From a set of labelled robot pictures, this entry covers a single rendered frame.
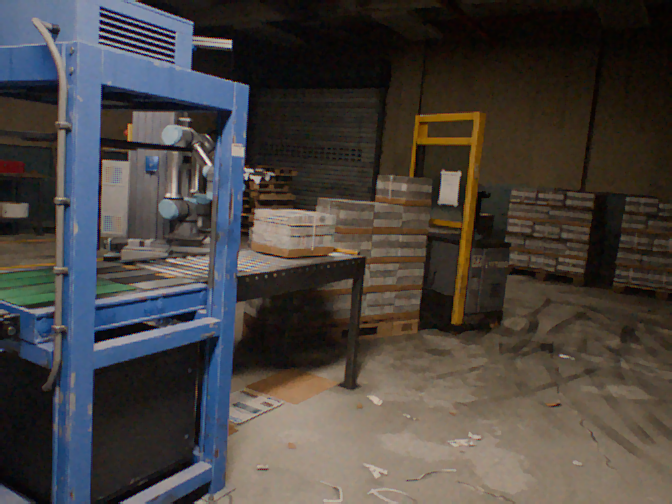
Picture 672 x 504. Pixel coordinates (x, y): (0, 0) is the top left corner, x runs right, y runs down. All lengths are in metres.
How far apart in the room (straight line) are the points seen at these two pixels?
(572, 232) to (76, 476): 7.57
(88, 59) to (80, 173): 0.30
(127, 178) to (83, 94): 2.08
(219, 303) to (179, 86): 0.77
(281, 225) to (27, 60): 1.62
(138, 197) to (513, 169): 7.79
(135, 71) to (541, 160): 9.09
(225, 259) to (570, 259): 7.00
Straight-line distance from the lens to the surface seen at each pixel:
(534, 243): 8.79
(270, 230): 3.15
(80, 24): 1.95
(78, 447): 1.91
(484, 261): 5.16
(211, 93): 2.03
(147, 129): 3.79
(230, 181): 2.10
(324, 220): 3.24
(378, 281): 4.54
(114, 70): 1.78
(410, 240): 4.69
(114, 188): 3.79
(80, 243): 1.73
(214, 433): 2.32
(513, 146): 10.57
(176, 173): 3.45
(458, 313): 4.97
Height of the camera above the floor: 1.26
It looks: 8 degrees down
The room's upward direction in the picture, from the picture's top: 5 degrees clockwise
